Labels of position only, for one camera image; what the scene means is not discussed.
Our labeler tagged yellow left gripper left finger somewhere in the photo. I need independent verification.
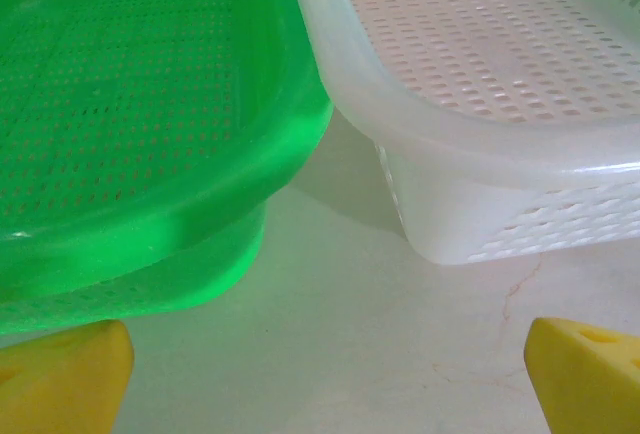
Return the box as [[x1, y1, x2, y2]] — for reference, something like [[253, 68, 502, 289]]
[[0, 318, 135, 434]]

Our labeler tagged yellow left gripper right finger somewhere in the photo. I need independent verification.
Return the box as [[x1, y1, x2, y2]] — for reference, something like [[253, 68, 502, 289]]
[[523, 317, 640, 434]]

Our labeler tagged green plastic mesh basket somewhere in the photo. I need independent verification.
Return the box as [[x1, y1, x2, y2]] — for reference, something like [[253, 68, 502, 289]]
[[0, 0, 335, 338]]

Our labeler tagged white plastic mesh basket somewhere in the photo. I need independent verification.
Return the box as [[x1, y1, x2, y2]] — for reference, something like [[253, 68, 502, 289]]
[[287, 0, 640, 266]]

